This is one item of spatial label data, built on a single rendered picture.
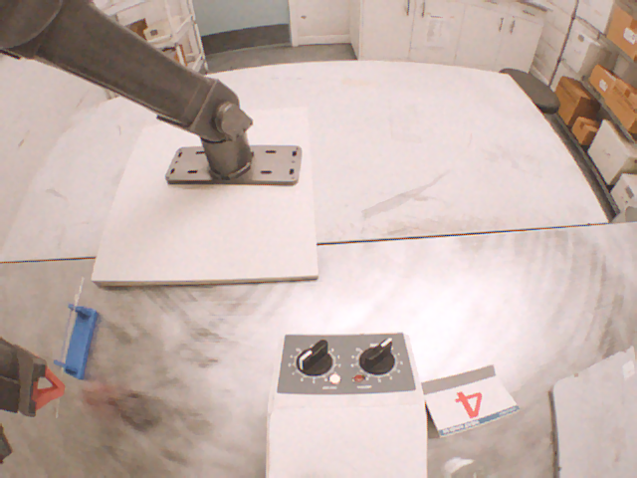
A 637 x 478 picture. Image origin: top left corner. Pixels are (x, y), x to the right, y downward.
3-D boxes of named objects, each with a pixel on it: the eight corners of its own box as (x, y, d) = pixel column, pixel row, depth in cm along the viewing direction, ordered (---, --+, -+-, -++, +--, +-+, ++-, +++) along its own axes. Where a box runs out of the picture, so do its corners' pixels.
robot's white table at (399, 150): (176, 264, 141) (73, 112, 65) (434, 247, 142) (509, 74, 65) (165, 365, 115) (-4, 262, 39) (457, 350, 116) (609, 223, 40)
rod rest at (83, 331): (84, 308, 35) (68, 297, 32) (99, 312, 35) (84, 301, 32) (68, 373, 30) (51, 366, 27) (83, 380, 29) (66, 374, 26)
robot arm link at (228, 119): (217, 116, 30) (251, 88, 33) (167, 100, 33) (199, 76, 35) (229, 157, 36) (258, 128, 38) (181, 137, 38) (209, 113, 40)
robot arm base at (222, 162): (294, 142, 36) (301, 107, 39) (145, 146, 37) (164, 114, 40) (298, 186, 43) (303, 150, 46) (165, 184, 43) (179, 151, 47)
